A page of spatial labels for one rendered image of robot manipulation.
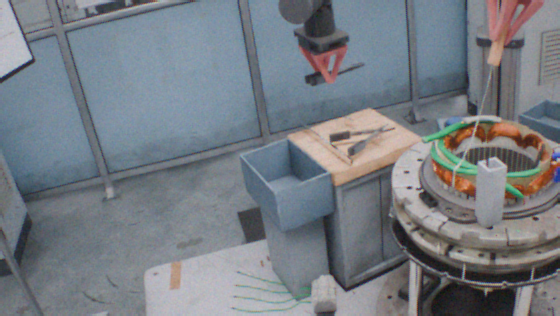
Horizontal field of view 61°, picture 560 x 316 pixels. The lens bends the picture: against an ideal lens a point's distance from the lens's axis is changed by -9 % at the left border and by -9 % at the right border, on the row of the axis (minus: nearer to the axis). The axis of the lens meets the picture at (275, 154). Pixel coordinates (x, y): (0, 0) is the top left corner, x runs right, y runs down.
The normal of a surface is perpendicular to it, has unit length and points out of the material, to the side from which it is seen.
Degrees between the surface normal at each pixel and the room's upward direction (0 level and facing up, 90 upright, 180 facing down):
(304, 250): 90
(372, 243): 90
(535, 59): 90
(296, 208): 90
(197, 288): 0
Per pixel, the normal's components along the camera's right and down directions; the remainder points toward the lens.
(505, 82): -0.39, 0.49
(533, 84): 0.23, 0.43
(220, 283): -0.15, -0.87
